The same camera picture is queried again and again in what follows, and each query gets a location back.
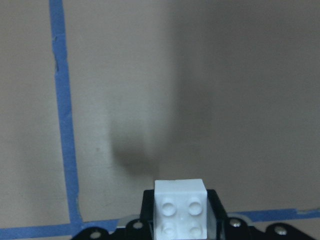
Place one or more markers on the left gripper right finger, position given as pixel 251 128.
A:
pixel 216 214

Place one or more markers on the white block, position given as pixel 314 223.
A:
pixel 180 209

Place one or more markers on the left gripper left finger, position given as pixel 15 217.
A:
pixel 147 210

